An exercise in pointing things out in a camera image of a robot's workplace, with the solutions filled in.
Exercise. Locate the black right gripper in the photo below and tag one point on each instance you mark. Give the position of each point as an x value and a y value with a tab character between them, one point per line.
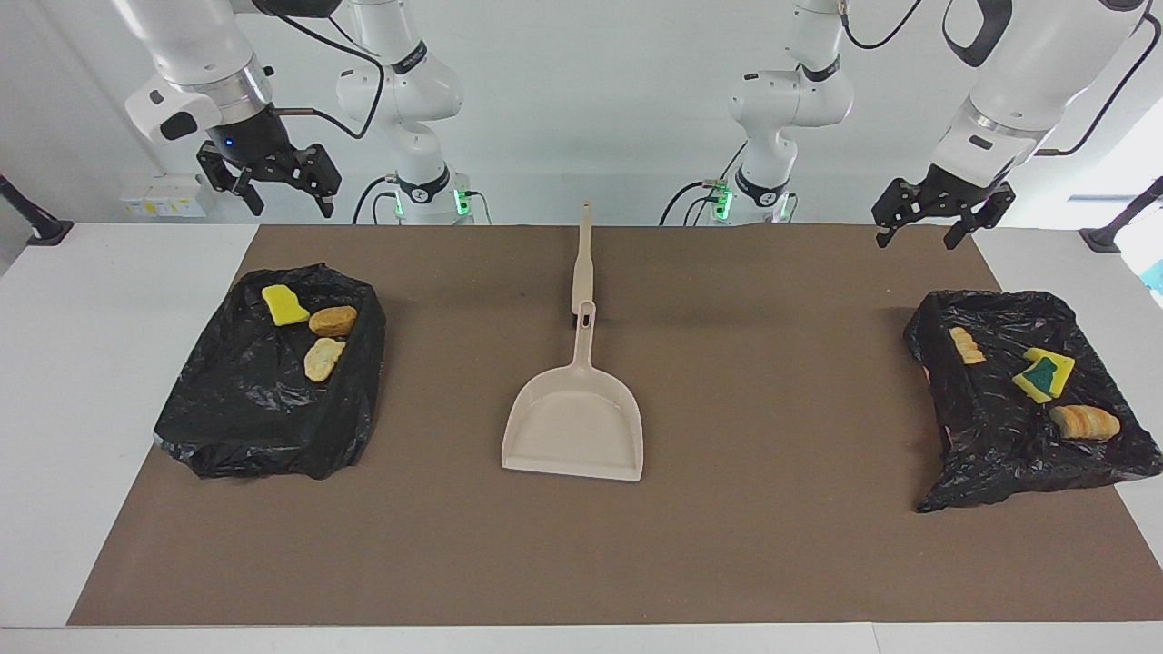
250	145

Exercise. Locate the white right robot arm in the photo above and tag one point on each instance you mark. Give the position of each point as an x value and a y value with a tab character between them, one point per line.
413	100

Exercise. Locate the croissant shaped bread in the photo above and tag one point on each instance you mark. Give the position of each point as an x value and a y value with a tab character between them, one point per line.
323	360

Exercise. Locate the black trash bag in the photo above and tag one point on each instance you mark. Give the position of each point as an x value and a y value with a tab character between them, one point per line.
245	418
999	454

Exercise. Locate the black clamp stand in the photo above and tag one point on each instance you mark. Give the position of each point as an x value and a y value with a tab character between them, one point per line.
41	227
1108	236

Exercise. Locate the right black trash bag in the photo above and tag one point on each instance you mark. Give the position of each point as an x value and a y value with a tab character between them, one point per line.
245	418

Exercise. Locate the beige plastic dustpan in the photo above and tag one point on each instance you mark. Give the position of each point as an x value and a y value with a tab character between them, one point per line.
572	427

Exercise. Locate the yellow sponge green backing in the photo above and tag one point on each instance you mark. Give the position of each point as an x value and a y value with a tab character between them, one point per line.
1038	377
283	306

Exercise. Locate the left black trash bag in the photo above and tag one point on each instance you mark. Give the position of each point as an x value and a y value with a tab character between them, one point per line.
999	454

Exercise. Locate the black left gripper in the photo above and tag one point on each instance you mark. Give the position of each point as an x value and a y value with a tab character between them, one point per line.
954	193

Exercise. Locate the teal object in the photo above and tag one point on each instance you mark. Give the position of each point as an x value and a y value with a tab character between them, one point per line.
1154	275

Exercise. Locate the beige brush black bristles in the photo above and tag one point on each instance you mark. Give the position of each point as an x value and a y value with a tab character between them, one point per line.
582	263

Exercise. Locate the brown table mat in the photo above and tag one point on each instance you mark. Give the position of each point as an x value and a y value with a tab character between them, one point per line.
545	545

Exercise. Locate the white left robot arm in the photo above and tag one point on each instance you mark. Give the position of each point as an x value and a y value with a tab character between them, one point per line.
790	100

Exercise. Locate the pale ridged bread slice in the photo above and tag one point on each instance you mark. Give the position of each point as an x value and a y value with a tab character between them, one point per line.
967	345

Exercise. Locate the brown bread roll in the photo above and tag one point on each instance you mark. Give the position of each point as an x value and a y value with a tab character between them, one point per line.
332	321

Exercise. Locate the white wall socket box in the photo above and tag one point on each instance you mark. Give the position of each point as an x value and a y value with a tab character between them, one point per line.
164	195

